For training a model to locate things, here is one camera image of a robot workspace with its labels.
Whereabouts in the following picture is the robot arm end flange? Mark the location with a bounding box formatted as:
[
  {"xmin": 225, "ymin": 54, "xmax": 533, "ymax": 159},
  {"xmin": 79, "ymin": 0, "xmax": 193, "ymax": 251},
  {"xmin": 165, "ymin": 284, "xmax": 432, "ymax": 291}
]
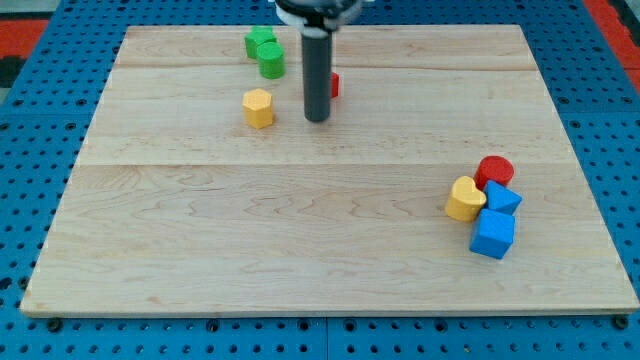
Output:
[{"xmin": 275, "ymin": 0, "xmax": 362, "ymax": 32}]

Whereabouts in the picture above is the yellow hexagon block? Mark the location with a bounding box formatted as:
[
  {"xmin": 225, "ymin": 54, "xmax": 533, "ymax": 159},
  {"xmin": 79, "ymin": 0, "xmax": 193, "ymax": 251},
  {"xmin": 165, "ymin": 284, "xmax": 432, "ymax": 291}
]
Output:
[{"xmin": 242, "ymin": 88, "xmax": 274, "ymax": 129}]

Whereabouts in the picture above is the yellow heart block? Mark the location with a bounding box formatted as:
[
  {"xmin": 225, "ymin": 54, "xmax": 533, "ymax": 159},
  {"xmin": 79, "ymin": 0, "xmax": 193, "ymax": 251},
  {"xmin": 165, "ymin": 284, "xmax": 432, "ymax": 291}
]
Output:
[{"xmin": 444, "ymin": 176, "xmax": 487, "ymax": 222}]

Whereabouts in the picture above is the red block behind rod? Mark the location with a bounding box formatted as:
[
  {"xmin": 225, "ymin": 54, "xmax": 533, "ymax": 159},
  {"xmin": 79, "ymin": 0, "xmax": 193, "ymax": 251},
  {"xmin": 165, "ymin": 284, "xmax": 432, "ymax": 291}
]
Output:
[{"xmin": 331, "ymin": 72, "xmax": 340, "ymax": 98}]

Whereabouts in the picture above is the wooden board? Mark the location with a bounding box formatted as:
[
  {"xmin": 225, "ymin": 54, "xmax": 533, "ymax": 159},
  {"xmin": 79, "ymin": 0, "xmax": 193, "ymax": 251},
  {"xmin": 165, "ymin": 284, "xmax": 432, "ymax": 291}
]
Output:
[{"xmin": 21, "ymin": 25, "xmax": 639, "ymax": 318}]

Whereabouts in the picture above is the green cylinder block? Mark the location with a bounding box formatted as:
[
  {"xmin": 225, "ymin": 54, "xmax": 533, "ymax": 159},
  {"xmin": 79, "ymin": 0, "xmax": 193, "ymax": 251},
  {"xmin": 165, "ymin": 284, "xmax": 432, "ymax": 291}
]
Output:
[{"xmin": 256, "ymin": 42, "xmax": 286, "ymax": 79}]

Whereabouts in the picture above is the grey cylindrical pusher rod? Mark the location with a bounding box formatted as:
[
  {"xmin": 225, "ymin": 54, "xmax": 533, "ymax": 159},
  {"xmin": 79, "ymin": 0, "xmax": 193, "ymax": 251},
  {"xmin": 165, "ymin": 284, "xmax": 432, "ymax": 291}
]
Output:
[{"xmin": 301, "ymin": 27, "xmax": 332, "ymax": 122}]

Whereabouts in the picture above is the green star block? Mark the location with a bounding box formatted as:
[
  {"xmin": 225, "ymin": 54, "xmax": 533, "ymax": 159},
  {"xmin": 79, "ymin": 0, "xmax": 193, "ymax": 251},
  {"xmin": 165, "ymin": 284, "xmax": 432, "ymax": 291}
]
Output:
[{"xmin": 244, "ymin": 26, "xmax": 277, "ymax": 59}]

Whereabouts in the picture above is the red cylinder block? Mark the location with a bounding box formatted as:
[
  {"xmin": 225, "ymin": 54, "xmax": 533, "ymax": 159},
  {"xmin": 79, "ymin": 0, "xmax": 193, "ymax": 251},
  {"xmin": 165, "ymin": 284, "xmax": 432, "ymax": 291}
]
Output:
[{"xmin": 473, "ymin": 155, "xmax": 515, "ymax": 190}]

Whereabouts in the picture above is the blue triangular block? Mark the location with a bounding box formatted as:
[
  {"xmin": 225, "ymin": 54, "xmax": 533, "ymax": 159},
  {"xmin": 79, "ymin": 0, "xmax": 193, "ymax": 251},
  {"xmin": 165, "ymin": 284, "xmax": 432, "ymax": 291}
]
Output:
[{"xmin": 484, "ymin": 180, "xmax": 522, "ymax": 215}]

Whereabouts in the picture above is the blue cube block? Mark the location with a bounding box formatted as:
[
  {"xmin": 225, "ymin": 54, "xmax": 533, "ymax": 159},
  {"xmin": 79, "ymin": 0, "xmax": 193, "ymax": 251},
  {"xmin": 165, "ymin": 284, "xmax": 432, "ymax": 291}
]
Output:
[{"xmin": 469, "ymin": 209, "xmax": 516, "ymax": 260}]

